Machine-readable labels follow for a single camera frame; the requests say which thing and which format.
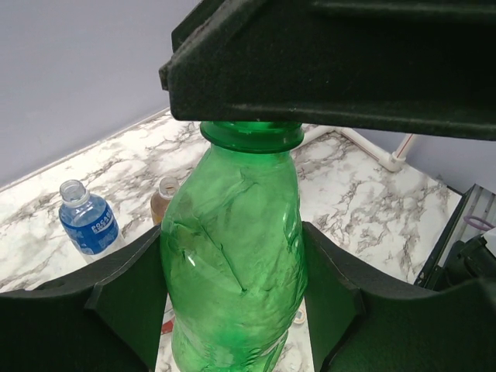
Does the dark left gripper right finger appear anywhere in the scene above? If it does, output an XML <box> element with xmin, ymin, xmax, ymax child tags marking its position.
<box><xmin>303</xmin><ymin>223</ymin><xmax>495</xmax><ymax>371</ymax></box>

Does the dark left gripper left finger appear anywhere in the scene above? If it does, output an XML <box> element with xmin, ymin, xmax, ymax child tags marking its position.
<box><xmin>1</xmin><ymin>226</ymin><xmax>167</xmax><ymax>371</ymax></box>

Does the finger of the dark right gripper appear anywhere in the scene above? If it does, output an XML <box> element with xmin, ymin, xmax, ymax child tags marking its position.
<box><xmin>159</xmin><ymin>1</ymin><xmax>495</xmax><ymax>140</ymax></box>

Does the clear bottle red cap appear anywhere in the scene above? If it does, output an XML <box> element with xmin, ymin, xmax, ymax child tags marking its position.
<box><xmin>161</xmin><ymin>308</ymin><xmax>175</xmax><ymax>335</ymax></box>

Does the white bottle cap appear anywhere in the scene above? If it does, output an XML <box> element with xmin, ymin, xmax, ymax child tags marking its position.
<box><xmin>293</xmin><ymin>306</ymin><xmax>307</xmax><ymax>325</ymax></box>

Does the blue label Pocari bottle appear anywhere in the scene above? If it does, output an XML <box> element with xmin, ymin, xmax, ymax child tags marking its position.
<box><xmin>58</xmin><ymin>180</ymin><xmax>126</xmax><ymax>264</ymax></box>

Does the green plastic bottle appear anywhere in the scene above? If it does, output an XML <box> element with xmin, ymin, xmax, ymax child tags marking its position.
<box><xmin>160</xmin><ymin>122</ymin><xmax>307</xmax><ymax>371</ymax></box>

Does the gold red label bottle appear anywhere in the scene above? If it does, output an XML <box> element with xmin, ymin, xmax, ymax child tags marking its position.
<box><xmin>150</xmin><ymin>177</ymin><xmax>180</xmax><ymax>226</ymax></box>

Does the black mounting rail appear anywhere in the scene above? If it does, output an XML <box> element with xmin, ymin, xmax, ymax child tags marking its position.
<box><xmin>415</xmin><ymin>184</ymin><xmax>495</xmax><ymax>291</ymax></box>

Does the white PVC pipe frame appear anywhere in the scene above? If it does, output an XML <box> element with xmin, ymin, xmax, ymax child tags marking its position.
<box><xmin>298</xmin><ymin>126</ymin><xmax>419</xmax><ymax>173</ymax></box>

